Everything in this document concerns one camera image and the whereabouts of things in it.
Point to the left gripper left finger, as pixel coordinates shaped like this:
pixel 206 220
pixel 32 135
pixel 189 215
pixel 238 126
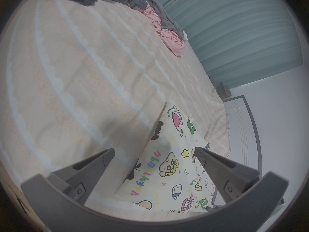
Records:
pixel 82 177

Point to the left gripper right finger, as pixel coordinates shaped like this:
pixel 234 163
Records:
pixel 229 177

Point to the white printed pyjama top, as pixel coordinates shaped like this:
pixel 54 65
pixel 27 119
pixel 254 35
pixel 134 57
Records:
pixel 169 158

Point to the bed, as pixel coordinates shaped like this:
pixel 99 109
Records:
pixel 84 69

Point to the grey bedside table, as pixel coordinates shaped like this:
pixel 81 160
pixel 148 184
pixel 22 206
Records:
pixel 223 89

